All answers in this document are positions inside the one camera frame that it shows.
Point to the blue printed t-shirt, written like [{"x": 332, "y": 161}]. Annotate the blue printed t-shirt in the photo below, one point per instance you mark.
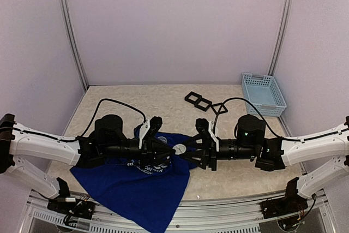
[{"x": 148, "y": 196}]

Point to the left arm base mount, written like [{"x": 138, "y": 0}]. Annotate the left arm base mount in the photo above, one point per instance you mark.
[{"x": 75, "y": 207}]

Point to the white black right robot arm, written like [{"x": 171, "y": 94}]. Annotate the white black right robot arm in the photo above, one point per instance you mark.
[{"x": 276, "y": 153}]

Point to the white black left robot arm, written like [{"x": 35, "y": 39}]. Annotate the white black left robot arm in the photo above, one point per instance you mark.
[{"x": 105, "y": 141}]

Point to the aluminium corner post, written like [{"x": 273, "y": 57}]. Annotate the aluminium corner post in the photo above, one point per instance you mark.
[
  {"x": 73, "y": 44},
  {"x": 280, "y": 36}
]

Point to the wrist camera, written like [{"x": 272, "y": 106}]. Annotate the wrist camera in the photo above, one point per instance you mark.
[
  {"x": 205, "y": 132},
  {"x": 149, "y": 128}
]

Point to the light blue plastic basket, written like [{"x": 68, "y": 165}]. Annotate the light blue plastic basket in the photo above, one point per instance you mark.
[{"x": 264, "y": 93}]

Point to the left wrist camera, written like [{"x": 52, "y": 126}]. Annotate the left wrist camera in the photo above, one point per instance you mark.
[{"x": 149, "y": 128}]

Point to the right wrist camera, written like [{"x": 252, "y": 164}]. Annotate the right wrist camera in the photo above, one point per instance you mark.
[{"x": 205, "y": 132}]

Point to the aluminium corner post left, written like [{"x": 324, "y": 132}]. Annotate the aluminium corner post left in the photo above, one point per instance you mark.
[{"x": 73, "y": 44}]

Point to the black square frame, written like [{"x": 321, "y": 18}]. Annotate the black square frame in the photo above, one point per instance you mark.
[
  {"x": 193, "y": 98},
  {"x": 203, "y": 104},
  {"x": 219, "y": 108}
]

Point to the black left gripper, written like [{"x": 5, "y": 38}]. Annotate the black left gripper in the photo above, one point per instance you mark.
[{"x": 158, "y": 145}]

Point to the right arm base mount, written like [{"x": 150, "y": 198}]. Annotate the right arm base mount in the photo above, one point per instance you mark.
[{"x": 290, "y": 203}]

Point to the aluminium corner post right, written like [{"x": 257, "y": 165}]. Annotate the aluminium corner post right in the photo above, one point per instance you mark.
[{"x": 280, "y": 36}]

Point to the aluminium front rail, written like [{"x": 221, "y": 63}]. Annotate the aluminium front rail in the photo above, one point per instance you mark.
[{"x": 241, "y": 214}]

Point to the sunset painting round brooch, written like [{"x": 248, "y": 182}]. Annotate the sunset painting round brooch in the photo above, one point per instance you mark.
[{"x": 179, "y": 149}]

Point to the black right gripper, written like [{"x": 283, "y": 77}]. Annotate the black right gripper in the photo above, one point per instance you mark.
[{"x": 202, "y": 163}]

